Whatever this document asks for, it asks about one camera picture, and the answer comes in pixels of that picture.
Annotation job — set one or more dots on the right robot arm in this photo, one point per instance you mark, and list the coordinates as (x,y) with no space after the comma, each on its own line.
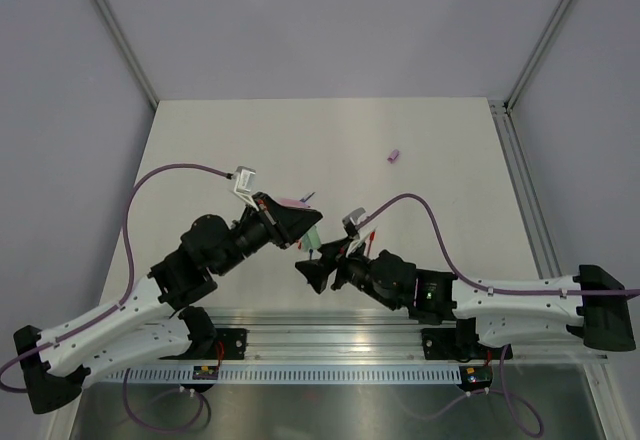
(591,305)

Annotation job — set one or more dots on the white slotted cable duct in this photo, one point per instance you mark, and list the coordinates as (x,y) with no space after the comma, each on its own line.
(292,374)

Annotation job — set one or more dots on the left aluminium frame post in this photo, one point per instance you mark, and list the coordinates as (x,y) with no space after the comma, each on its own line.
(107,17)

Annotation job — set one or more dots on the right aluminium frame post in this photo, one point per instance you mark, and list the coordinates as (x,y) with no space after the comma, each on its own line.
(552,28)

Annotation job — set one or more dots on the green highlighter pen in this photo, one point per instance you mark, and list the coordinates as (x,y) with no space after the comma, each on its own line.
(310,241)

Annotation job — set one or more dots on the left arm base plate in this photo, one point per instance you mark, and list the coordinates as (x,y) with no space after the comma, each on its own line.
(229,343)

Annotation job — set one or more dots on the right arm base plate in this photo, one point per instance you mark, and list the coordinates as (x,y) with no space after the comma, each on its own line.
(442,344)

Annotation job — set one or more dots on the red gel pen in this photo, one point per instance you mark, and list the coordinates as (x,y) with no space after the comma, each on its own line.
(369,242)

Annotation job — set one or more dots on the blue pen cap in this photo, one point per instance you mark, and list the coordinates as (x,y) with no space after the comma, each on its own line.
(307,197)

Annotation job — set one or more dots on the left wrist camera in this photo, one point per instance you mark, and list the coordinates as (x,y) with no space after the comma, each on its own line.
(243,179)

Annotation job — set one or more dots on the aluminium frame post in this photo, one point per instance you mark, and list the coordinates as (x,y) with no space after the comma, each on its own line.
(107,17)
(552,28)

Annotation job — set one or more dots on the aluminium rail base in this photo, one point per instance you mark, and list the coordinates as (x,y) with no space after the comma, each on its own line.
(329,337)

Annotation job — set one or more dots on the pink highlighter pen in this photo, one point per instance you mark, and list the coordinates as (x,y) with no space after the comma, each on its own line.
(292,203)

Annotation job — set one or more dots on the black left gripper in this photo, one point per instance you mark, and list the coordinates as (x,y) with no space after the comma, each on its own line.
(285,225)

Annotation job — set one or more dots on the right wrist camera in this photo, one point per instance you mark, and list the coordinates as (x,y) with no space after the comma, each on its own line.
(351,224)

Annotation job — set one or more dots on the purple highlighter cap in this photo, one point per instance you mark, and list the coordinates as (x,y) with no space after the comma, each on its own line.
(393,156)

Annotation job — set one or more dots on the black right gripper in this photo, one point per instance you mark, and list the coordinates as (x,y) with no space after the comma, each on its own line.
(318,271)

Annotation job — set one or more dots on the right side aluminium rail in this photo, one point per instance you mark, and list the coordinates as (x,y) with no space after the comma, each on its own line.
(537,231)

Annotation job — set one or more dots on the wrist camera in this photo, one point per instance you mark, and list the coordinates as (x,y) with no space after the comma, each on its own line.
(243,179)
(351,224)

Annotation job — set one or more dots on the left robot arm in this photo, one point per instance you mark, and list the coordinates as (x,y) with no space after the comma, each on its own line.
(158,317)

